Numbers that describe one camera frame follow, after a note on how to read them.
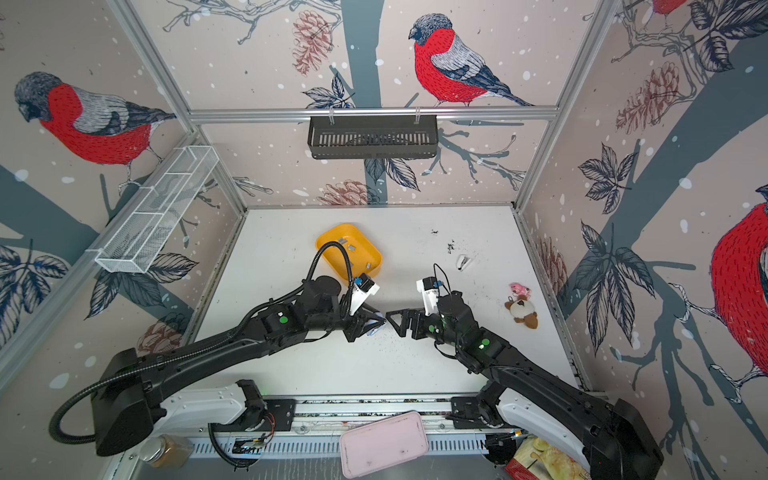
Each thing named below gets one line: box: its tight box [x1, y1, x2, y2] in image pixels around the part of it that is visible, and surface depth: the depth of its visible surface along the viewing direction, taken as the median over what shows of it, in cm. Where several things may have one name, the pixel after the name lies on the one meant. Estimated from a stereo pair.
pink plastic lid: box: [339, 411, 430, 479], surface depth 69 cm
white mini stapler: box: [456, 254, 472, 272], surface depth 103 cm
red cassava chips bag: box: [504, 436, 591, 480], surface depth 66 cm
